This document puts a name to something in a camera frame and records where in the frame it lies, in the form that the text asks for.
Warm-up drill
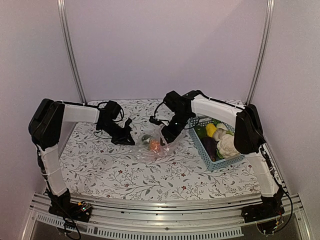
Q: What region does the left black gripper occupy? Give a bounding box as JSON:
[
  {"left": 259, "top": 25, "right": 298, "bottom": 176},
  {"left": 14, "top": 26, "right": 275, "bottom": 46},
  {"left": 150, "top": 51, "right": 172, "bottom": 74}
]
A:
[{"left": 98, "top": 120, "right": 135, "bottom": 146}]

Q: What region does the clear zip top bag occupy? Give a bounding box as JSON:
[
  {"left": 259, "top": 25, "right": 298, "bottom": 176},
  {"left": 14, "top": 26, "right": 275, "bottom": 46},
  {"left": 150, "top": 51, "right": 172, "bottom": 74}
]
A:
[{"left": 131, "top": 125, "right": 186, "bottom": 163}]

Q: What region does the white fake garlic bulb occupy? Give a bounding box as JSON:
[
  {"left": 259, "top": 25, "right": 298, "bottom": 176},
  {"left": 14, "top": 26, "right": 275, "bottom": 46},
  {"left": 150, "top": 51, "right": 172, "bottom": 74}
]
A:
[{"left": 212, "top": 128, "right": 234, "bottom": 142}]

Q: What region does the purple fake eggplant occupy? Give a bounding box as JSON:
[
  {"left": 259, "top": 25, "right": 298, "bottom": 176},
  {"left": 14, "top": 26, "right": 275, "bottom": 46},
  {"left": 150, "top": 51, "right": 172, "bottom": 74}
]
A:
[{"left": 200, "top": 136, "right": 218, "bottom": 162}]

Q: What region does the white fake cauliflower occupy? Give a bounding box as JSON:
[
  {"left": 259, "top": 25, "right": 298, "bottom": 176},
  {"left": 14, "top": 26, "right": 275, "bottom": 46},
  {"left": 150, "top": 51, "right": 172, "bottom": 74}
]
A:
[{"left": 217, "top": 134, "right": 240, "bottom": 159}]

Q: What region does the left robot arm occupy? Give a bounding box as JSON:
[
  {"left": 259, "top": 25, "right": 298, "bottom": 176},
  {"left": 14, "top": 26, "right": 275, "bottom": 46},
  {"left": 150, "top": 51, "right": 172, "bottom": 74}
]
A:
[{"left": 28, "top": 98, "right": 135, "bottom": 217}]

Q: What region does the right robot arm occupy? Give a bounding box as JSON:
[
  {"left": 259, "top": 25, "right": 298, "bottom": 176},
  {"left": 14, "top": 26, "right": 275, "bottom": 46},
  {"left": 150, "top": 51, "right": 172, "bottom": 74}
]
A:
[{"left": 161, "top": 90, "right": 284, "bottom": 218}]

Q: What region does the green fake lettuce leaf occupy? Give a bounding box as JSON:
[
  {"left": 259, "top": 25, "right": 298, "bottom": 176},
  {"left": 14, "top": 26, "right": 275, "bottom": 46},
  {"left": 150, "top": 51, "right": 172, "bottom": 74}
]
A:
[{"left": 141, "top": 134, "right": 152, "bottom": 145}]

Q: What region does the orange green fake fruit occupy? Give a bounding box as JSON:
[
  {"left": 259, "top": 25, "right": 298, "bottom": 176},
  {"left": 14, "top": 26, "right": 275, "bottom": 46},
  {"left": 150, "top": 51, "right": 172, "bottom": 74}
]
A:
[{"left": 149, "top": 139, "right": 161, "bottom": 152}]

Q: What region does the floral patterned table mat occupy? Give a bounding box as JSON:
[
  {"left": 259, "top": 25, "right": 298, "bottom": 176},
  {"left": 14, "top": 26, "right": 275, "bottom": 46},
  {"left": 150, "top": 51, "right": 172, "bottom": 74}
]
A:
[{"left": 51, "top": 98, "right": 280, "bottom": 202}]

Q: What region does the light blue plastic basket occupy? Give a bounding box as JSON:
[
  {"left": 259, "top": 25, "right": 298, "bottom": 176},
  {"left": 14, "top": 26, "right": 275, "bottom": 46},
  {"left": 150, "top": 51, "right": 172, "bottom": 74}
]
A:
[{"left": 187, "top": 116, "right": 244, "bottom": 172}]

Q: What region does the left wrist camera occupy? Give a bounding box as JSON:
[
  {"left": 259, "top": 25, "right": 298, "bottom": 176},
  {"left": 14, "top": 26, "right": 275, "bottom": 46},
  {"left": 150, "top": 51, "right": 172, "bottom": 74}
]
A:
[{"left": 123, "top": 117, "right": 133, "bottom": 128}]

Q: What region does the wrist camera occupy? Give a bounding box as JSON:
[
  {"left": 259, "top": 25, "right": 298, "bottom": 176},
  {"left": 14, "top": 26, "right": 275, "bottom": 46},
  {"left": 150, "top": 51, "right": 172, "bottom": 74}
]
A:
[
  {"left": 123, "top": 117, "right": 133, "bottom": 128},
  {"left": 149, "top": 115, "right": 164, "bottom": 126}
]

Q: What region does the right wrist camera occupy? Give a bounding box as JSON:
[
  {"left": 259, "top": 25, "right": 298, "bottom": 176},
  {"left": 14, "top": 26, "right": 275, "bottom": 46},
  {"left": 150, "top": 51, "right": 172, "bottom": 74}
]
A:
[{"left": 149, "top": 115, "right": 164, "bottom": 126}]

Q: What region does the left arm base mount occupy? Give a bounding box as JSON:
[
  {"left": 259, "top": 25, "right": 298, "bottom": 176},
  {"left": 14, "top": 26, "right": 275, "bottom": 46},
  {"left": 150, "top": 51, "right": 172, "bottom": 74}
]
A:
[{"left": 48, "top": 201, "right": 93, "bottom": 223}]

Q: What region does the aluminium rail frame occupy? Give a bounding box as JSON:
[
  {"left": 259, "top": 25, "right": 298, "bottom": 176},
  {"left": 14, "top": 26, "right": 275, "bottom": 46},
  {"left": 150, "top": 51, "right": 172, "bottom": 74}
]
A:
[{"left": 21, "top": 191, "right": 312, "bottom": 240}]

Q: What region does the right aluminium corner post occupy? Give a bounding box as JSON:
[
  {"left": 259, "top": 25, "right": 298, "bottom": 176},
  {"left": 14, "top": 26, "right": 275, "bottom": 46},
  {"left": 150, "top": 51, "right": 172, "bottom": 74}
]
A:
[{"left": 245, "top": 0, "right": 275, "bottom": 105}]

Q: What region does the aluminium corner post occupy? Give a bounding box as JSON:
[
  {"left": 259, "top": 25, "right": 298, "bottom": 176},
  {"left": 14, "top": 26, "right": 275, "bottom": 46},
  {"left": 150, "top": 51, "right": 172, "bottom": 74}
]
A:
[
  {"left": 57, "top": 0, "right": 88, "bottom": 103},
  {"left": 245, "top": 0, "right": 275, "bottom": 105}
]

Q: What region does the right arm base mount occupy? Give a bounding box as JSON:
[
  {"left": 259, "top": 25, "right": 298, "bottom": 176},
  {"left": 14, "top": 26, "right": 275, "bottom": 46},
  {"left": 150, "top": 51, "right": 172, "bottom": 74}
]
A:
[{"left": 241, "top": 201, "right": 285, "bottom": 223}]

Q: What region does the left aluminium corner post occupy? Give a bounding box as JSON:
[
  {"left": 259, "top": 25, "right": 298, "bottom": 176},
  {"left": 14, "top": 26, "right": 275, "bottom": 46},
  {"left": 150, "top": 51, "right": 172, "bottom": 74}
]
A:
[{"left": 57, "top": 0, "right": 88, "bottom": 103}]

